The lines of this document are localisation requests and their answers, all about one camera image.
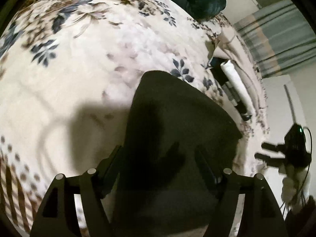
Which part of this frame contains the wide grey-green curtain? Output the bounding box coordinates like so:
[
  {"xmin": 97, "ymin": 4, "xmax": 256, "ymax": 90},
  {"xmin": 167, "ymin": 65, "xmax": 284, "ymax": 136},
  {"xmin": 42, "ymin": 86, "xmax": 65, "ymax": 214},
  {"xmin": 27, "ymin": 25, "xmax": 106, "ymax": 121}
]
[{"xmin": 233, "ymin": 0, "xmax": 316, "ymax": 79}]

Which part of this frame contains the dark striped sweater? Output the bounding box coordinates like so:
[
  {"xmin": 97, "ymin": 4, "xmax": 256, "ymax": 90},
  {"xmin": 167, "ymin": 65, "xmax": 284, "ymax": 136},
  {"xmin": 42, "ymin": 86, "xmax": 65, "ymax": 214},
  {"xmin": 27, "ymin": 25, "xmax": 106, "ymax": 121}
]
[{"xmin": 111, "ymin": 70, "xmax": 244, "ymax": 237}]

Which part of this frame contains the folded beige garment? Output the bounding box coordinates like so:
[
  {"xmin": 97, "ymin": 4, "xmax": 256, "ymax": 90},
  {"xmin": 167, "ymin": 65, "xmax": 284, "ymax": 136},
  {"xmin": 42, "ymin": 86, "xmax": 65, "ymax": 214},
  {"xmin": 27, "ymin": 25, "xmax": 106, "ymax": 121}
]
[{"xmin": 213, "ymin": 25, "xmax": 262, "ymax": 110}]

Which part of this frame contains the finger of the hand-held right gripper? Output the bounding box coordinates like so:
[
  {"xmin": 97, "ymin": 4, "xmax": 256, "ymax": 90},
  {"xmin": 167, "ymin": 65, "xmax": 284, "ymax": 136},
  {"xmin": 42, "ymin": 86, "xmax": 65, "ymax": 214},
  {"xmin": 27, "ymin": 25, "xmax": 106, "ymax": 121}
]
[
  {"xmin": 261, "ymin": 142, "xmax": 287, "ymax": 152},
  {"xmin": 254, "ymin": 152, "xmax": 285, "ymax": 166}
]

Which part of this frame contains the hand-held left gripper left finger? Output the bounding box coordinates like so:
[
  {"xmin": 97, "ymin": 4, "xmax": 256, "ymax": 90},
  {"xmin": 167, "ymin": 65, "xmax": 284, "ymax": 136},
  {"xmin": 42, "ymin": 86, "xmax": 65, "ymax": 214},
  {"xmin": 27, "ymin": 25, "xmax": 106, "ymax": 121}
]
[{"xmin": 30, "ymin": 145, "xmax": 124, "ymax": 237}]

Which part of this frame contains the folded white garment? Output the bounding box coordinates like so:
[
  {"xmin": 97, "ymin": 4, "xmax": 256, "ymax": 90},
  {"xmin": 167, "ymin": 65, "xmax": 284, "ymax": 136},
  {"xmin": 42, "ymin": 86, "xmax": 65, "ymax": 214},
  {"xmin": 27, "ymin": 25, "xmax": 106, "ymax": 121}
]
[{"xmin": 210, "ymin": 57, "xmax": 253, "ymax": 122}]

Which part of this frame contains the white headboard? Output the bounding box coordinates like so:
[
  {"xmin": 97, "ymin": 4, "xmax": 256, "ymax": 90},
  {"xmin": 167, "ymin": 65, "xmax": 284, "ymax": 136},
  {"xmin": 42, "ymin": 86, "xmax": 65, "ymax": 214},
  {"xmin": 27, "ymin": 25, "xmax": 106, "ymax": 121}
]
[{"xmin": 260, "ymin": 73, "xmax": 316, "ymax": 199}]

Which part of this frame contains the person's right hand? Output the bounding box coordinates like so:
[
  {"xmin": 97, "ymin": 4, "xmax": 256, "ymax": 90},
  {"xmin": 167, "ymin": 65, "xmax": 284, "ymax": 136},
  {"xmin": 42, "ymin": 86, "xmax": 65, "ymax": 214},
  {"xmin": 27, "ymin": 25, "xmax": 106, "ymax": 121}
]
[{"xmin": 281, "ymin": 164, "xmax": 309, "ymax": 206}]

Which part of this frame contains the floral blanket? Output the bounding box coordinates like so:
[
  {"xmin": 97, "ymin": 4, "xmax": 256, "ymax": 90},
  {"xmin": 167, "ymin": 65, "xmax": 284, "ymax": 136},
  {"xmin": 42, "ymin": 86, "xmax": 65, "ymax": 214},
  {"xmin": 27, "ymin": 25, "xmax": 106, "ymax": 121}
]
[{"xmin": 0, "ymin": 0, "xmax": 270, "ymax": 237}]

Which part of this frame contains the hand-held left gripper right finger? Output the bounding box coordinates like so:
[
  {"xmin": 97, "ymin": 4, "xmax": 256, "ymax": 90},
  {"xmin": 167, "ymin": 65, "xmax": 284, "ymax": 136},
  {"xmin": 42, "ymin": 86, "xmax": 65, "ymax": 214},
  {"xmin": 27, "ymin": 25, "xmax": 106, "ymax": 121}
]
[{"xmin": 195, "ymin": 149, "xmax": 289, "ymax": 237}]

